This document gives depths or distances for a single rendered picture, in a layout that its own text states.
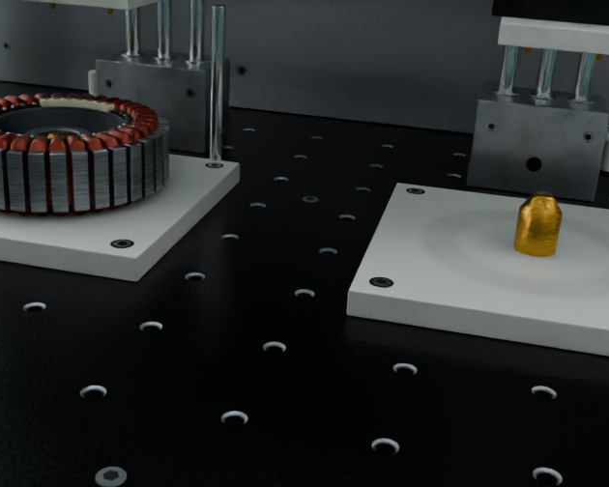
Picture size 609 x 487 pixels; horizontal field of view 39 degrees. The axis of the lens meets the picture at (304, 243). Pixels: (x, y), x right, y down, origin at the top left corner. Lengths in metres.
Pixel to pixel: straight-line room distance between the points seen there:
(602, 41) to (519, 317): 0.14
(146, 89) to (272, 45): 0.14
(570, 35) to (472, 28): 0.24
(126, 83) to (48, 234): 0.19
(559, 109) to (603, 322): 0.19
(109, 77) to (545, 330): 0.34
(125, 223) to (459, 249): 0.16
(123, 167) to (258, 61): 0.28
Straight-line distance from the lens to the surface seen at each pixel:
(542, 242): 0.41
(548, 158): 0.53
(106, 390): 0.31
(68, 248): 0.39
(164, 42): 0.58
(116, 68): 0.57
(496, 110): 0.52
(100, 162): 0.41
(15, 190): 0.42
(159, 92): 0.57
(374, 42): 0.66
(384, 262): 0.38
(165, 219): 0.42
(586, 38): 0.42
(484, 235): 0.43
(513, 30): 0.42
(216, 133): 0.50
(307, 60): 0.67
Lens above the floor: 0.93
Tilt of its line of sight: 22 degrees down
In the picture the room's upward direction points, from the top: 4 degrees clockwise
